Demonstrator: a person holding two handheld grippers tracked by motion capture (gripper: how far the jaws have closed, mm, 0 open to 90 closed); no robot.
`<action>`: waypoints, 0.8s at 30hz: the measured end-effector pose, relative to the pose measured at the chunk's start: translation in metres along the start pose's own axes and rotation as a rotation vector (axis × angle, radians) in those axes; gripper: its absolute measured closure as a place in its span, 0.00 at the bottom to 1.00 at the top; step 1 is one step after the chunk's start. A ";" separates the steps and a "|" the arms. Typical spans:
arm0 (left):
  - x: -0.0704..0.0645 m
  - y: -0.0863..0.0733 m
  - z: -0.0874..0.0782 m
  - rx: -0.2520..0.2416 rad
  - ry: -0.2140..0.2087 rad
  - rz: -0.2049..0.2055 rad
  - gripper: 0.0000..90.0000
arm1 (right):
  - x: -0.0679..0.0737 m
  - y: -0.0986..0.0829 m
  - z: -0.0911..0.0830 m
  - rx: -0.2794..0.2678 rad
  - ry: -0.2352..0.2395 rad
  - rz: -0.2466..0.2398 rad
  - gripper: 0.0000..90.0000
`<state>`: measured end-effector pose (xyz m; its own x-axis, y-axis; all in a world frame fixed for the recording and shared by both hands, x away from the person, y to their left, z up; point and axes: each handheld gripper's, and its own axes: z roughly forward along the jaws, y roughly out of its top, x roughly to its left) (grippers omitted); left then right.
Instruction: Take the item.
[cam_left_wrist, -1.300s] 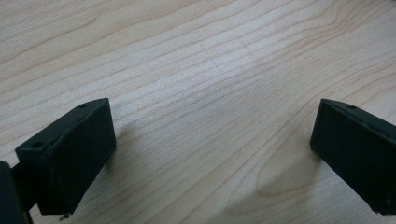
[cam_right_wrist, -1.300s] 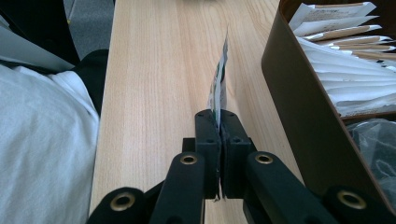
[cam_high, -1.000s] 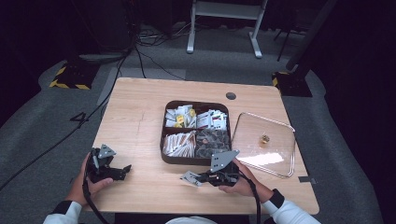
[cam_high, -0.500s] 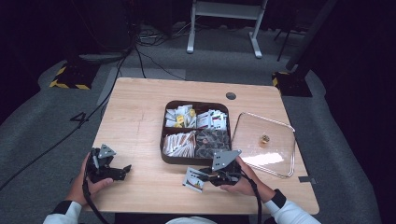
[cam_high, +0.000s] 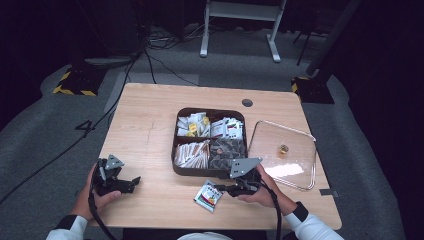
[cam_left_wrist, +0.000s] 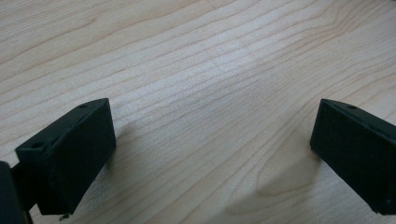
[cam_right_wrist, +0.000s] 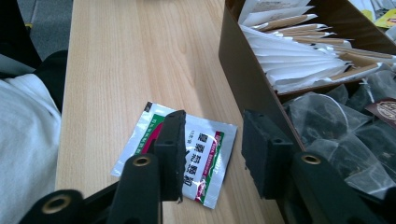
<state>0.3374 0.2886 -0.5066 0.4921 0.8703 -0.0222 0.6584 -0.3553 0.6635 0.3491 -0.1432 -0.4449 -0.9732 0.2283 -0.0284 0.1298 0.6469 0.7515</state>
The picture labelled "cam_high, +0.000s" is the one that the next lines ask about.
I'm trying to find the white packet with red-green print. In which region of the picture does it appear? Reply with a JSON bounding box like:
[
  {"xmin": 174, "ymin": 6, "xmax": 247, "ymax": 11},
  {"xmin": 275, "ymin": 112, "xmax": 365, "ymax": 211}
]
[{"xmin": 193, "ymin": 179, "xmax": 224, "ymax": 213}]

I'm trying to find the clear lid with knob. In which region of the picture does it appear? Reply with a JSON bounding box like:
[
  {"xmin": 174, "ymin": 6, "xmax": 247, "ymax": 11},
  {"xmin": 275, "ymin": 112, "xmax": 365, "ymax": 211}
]
[{"xmin": 248, "ymin": 119, "xmax": 318, "ymax": 192}]

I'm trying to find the grey tape strip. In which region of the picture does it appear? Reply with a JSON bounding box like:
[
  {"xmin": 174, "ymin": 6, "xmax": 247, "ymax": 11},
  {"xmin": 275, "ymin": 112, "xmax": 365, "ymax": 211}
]
[{"xmin": 319, "ymin": 188, "xmax": 340, "ymax": 198}]

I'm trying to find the left hand-held gripper cable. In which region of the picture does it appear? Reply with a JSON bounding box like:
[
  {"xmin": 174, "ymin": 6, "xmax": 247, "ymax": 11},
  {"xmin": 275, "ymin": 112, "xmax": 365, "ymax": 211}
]
[{"xmin": 87, "ymin": 186, "xmax": 118, "ymax": 240}]

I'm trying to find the dark brown divided tray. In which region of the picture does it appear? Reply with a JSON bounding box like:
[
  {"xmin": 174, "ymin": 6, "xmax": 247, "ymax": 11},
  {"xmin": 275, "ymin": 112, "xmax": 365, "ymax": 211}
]
[{"xmin": 170, "ymin": 107, "xmax": 249, "ymax": 179}]

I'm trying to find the pile of white red-green packets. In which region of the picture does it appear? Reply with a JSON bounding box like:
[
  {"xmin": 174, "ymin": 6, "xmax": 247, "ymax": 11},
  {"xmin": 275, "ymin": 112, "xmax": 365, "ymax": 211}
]
[{"xmin": 210, "ymin": 116, "xmax": 245, "ymax": 140}]

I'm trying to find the pile of dark triangular packets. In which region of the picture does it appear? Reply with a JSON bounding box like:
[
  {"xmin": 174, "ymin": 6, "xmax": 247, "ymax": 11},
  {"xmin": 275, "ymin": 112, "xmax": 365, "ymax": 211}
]
[{"xmin": 209, "ymin": 138, "xmax": 248, "ymax": 171}]

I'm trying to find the black stand with striped base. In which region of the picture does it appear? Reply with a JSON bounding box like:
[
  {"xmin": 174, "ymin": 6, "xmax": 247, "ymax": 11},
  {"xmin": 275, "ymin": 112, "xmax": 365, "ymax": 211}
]
[
  {"xmin": 291, "ymin": 0, "xmax": 363, "ymax": 105},
  {"xmin": 52, "ymin": 59, "xmax": 105, "ymax": 98}
]

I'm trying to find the long black floor cable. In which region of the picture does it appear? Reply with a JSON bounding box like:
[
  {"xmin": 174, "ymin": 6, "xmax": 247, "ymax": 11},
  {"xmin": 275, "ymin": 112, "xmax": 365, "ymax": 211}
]
[{"xmin": 0, "ymin": 49, "xmax": 148, "ymax": 205}]

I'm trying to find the hand-held gripper cable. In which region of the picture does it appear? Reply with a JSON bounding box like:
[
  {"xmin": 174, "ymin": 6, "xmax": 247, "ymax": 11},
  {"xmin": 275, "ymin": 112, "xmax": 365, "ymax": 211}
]
[
  {"xmin": 258, "ymin": 180, "xmax": 284, "ymax": 240},
  {"xmin": 87, "ymin": 186, "xmax": 118, "ymax": 240}
]

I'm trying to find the thin black floor cable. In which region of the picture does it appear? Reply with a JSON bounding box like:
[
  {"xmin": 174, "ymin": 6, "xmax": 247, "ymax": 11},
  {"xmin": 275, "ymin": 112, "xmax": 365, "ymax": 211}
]
[{"xmin": 145, "ymin": 49, "xmax": 200, "ymax": 87}]

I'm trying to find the white metal desk frame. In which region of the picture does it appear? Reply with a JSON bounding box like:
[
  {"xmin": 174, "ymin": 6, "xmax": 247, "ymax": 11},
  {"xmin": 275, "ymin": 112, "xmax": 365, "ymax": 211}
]
[{"xmin": 199, "ymin": 0, "xmax": 289, "ymax": 64}]

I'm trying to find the right hand-held gripper cable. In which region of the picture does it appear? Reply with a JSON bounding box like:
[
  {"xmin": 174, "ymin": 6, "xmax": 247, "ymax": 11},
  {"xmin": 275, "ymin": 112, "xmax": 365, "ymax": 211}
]
[{"xmin": 258, "ymin": 180, "xmax": 284, "ymax": 240}]

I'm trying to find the person's torso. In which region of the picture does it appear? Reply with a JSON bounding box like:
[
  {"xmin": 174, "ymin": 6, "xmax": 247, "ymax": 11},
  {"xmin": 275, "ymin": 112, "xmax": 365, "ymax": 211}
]
[{"xmin": 176, "ymin": 231, "xmax": 234, "ymax": 240}]

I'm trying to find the bundle of floor cables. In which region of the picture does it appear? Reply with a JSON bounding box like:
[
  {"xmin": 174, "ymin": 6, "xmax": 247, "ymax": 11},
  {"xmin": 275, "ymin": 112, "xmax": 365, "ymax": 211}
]
[{"xmin": 145, "ymin": 23, "xmax": 208, "ymax": 52}]

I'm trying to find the person's left hand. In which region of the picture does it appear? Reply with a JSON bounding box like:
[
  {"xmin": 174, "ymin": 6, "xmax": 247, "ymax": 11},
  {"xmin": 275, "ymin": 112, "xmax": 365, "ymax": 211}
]
[{"xmin": 69, "ymin": 163, "xmax": 123, "ymax": 221}]

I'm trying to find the pile of brown-white stick packets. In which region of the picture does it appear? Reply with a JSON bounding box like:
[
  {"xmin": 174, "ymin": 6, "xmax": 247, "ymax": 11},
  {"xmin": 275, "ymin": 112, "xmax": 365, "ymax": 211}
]
[{"xmin": 173, "ymin": 139, "xmax": 211, "ymax": 169}]

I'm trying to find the pile of white-yellow packets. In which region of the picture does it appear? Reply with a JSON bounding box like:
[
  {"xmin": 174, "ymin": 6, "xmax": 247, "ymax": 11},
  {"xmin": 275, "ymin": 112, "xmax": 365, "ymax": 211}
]
[{"xmin": 176, "ymin": 112, "xmax": 212, "ymax": 138}]

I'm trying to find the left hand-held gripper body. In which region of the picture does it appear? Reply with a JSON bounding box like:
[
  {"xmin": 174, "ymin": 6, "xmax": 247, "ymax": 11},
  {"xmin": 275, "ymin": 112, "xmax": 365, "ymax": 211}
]
[{"xmin": 91, "ymin": 153, "xmax": 133, "ymax": 197}]

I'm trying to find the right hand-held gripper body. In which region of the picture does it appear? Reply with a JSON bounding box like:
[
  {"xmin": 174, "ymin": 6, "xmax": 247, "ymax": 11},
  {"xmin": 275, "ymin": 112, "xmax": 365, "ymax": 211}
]
[{"xmin": 228, "ymin": 157, "xmax": 264, "ymax": 198}]

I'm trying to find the person's right hand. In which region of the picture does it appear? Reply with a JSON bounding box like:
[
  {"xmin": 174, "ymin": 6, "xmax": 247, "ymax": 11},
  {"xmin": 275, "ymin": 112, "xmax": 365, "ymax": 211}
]
[{"xmin": 237, "ymin": 163, "xmax": 296, "ymax": 216}]

